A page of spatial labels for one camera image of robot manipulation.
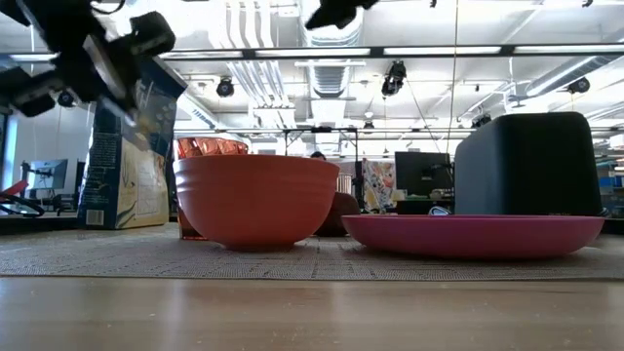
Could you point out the black toaster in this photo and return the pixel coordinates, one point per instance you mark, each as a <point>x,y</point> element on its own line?
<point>526,166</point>

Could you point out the orange plastic bowl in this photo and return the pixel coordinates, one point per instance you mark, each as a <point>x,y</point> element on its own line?
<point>253,205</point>

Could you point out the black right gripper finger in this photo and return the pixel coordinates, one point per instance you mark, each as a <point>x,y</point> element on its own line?
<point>336,12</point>

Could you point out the black aluminium table frame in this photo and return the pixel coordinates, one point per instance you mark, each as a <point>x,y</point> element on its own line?
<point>39,224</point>

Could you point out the red slanted panel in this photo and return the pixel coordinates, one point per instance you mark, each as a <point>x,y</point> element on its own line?
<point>19,189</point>

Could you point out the person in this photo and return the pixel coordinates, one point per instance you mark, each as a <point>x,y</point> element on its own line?
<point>318,156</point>

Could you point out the orange drinking tumbler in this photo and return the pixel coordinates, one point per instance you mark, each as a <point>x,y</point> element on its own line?
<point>209,146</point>

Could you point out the pink plastic plate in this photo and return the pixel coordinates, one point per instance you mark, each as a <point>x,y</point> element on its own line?
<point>468,236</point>

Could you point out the black ceiling spot lamp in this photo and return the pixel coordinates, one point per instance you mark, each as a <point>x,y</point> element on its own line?
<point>481,120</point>
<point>225,88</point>
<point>66,100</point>
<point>394,78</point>
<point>579,85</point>

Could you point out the black computer monitor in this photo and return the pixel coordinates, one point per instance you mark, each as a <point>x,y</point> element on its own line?
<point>424,173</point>

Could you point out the colourful poster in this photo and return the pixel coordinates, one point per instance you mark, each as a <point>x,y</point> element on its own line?
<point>378,185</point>

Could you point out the dark red apple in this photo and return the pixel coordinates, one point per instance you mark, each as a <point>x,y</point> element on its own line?
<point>341,214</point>

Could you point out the grey woven placemat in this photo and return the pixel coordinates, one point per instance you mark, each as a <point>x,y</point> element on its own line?
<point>122,258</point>

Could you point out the grey computer monitor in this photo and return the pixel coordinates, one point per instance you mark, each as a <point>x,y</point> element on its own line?
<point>49,173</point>

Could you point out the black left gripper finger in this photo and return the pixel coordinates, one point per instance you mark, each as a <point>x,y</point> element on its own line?
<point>109,80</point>
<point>27,92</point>

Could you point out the blue cereal box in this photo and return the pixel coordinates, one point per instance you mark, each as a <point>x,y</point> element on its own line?
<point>131,185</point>

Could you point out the silver ventilation duct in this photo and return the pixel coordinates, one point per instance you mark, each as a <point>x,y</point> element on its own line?
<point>331,78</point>

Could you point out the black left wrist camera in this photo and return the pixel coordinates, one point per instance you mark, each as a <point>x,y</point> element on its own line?
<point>152,33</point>

